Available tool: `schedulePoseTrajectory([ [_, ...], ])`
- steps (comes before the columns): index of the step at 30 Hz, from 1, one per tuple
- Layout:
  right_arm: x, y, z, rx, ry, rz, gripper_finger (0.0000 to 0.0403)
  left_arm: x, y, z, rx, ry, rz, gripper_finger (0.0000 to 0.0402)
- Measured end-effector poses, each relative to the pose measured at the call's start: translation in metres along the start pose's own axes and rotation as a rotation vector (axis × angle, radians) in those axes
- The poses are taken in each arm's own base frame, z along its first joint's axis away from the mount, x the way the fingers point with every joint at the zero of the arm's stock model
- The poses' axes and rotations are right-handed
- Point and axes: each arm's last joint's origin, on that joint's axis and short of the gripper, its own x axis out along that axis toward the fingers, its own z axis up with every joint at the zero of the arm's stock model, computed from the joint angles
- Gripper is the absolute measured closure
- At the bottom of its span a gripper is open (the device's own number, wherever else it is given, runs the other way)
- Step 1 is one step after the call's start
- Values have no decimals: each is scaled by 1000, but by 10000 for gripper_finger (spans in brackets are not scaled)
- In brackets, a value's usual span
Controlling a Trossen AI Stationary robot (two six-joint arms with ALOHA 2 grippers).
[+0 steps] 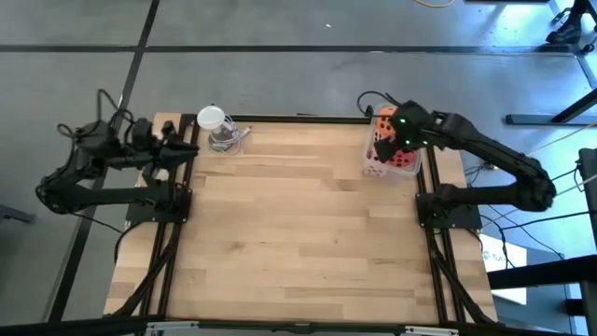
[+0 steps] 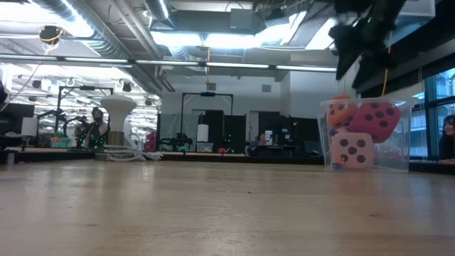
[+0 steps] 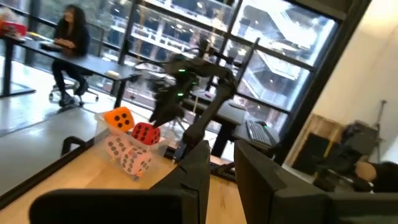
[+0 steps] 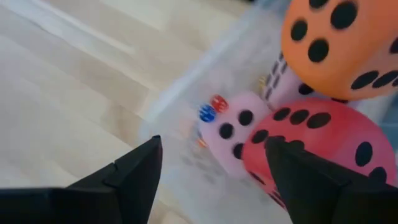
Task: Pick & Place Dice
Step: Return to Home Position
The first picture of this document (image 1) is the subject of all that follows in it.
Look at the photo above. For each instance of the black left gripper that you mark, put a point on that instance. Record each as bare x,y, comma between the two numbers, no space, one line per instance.
144,140

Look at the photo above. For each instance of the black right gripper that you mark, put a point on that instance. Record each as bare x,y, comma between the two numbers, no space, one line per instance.
387,149

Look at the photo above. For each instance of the large pink foam die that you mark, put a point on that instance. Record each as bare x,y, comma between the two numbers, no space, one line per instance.
374,161

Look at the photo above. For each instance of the large red foam die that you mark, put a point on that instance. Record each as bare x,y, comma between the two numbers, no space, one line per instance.
405,160

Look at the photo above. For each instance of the large orange foam die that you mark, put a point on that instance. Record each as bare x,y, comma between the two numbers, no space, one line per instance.
384,125

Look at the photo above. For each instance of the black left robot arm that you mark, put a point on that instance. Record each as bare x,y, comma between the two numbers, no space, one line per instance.
116,196

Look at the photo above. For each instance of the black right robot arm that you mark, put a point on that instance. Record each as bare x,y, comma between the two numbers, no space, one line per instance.
490,149

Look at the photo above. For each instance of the clear plastic bin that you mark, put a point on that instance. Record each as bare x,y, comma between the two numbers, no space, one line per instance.
416,172

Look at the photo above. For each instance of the white printed sign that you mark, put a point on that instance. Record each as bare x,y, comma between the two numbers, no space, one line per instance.
506,261

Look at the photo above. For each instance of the black chair base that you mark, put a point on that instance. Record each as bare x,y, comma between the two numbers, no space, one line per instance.
14,212

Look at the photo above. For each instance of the black equipment stand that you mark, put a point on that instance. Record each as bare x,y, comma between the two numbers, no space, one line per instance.
588,186

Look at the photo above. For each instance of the black aluminium table frame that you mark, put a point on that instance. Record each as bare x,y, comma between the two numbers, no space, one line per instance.
303,119

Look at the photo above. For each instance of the black table leg frame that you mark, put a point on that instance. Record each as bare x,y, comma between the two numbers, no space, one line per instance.
573,109

